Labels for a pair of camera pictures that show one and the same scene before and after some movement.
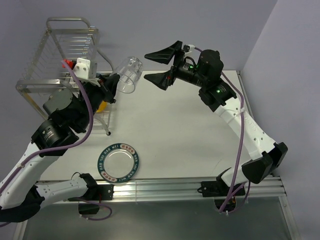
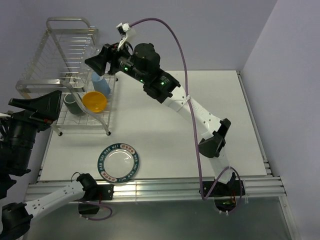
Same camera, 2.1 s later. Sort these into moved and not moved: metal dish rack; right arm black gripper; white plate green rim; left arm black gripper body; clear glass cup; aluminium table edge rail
Moved: clear glass cup; left arm black gripper body; right arm black gripper
Not moved: white plate green rim; aluminium table edge rail; metal dish rack
